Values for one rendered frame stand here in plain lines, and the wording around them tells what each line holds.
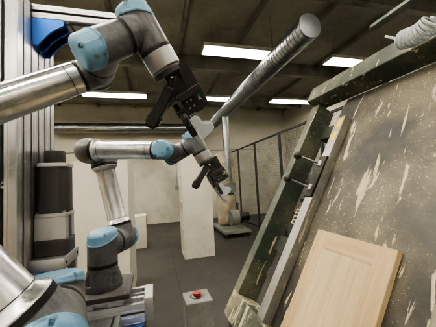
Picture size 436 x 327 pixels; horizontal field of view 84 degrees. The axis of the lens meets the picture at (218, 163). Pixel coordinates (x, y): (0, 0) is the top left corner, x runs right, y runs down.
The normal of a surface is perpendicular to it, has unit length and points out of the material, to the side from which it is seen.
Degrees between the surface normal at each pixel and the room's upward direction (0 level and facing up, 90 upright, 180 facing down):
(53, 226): 90
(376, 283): 60
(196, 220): 90
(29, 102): 127
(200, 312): 90
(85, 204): 90
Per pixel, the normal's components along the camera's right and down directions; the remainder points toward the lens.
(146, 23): 0.55, -0.02
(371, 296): -0.85, -0.48
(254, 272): 0.28, -0.08
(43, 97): 0.70, 0.54
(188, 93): 0.07, 0.29
